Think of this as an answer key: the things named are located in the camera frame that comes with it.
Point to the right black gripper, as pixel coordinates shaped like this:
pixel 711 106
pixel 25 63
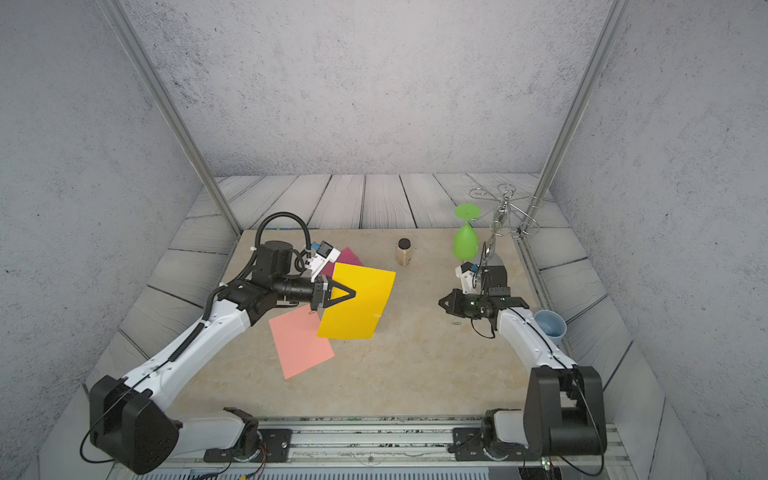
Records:
pixel 457 295

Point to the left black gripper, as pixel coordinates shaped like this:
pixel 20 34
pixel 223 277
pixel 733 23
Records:
pixel 320 291

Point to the yellow paper sheet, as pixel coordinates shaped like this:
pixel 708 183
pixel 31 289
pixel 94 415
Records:
pixel 354 319

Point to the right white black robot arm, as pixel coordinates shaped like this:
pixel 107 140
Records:
pixel 563 415

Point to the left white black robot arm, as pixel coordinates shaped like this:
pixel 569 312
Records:
pixel 127 415

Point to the magenta paper sheet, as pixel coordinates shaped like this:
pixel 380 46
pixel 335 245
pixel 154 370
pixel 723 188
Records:
pixel 347 256

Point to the salmon pink paper sheet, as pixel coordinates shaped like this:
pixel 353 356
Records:
pixel 297 344

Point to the green plastic wine glass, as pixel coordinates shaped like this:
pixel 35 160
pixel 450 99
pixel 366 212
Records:
pixel 465 242

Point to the small black-capped bottle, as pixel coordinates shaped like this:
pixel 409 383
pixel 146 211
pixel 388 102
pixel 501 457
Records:
pixel 403 251

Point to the light blue cup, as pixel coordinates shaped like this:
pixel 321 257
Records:
pixel 552 324

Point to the chrome glass holder stand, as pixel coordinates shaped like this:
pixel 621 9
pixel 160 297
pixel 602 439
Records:
pixel 507 219

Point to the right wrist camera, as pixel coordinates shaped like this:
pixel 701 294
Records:
pixel 468 275

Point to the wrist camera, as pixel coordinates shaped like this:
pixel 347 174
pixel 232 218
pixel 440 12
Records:
pixel 321 260
pixel 468 275

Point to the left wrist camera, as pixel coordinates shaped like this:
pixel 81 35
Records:
pixel 321 260

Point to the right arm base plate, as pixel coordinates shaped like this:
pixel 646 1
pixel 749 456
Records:
pixel 467 445

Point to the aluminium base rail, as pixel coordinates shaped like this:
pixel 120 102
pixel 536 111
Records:
pixel 395 448

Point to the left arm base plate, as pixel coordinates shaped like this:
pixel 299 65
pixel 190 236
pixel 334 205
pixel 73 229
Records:
pixel 271 445

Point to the left aluminium frame post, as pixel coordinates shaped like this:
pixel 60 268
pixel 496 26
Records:
pixel 130 42

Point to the aluminium frame post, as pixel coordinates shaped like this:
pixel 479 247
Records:
pixel 130 42
pixel 597 61

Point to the right aluminium frame post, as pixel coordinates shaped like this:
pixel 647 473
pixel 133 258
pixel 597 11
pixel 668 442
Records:
pixel 597 61

